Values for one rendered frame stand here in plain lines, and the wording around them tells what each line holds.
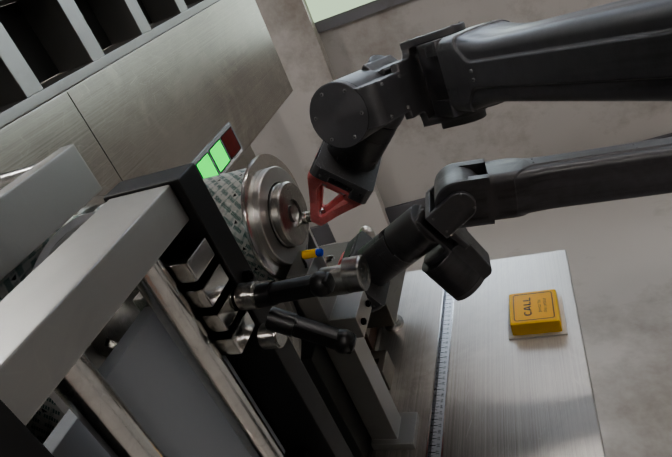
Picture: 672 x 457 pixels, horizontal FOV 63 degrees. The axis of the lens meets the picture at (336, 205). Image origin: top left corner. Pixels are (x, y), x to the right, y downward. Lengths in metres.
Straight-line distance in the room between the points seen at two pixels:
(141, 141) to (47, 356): 0.79
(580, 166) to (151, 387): 0.50
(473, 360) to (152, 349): 0.63
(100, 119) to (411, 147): 2.00
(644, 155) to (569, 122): 2.15
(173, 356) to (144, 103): 0.75
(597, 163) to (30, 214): 0.54
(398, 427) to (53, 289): 0.62
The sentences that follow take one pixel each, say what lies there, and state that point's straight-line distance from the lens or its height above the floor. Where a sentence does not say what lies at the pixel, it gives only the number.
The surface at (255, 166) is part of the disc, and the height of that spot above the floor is 1.32.
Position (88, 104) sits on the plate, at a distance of 0.93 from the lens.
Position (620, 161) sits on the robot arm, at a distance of 0.66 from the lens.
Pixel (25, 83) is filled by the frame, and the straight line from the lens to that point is 0.87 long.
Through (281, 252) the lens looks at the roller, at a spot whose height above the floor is 1.23.
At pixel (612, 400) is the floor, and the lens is 1.95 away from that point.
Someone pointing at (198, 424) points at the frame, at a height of 1.32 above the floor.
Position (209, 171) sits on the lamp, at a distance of 1.11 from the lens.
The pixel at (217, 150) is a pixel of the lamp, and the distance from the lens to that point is 1.15.
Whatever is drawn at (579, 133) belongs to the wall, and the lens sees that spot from 2.84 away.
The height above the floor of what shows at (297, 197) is 1.26.
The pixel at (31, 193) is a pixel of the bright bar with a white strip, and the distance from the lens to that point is 0.36.
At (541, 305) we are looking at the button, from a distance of 0.89.
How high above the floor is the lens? 1.52
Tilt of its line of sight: 27 degrees down
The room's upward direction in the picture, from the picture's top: 23 degrees counter-clockwise
